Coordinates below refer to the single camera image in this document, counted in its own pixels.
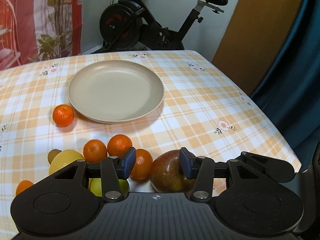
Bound red apple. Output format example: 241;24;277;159
149;150;195;193

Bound large yellow lemon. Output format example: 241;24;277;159
49;150;84;175

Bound mandarin orange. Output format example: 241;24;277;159
107;134;132;157
130;148;153;180
83;140;107;164

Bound yellow green lemon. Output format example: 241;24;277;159
89;178;130;197

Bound orange plaid tablecloth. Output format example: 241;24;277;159
1;50;301;239

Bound small brown kiwi fruit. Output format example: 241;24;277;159
47;149;61;164

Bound mandarin left of plate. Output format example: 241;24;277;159
52;104;75;127

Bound beige round plate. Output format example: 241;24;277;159
68;60;164;124

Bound small mandarin at edge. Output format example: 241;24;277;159
15;180;33;196

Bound dark teal curtain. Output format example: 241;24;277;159
251;0;319;170

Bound black exercise bike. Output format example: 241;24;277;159
94;0;228;54

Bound red printed backdrop cloth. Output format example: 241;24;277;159
1;0;82;70

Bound brown wooden door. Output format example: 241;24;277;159
212;0;302;95

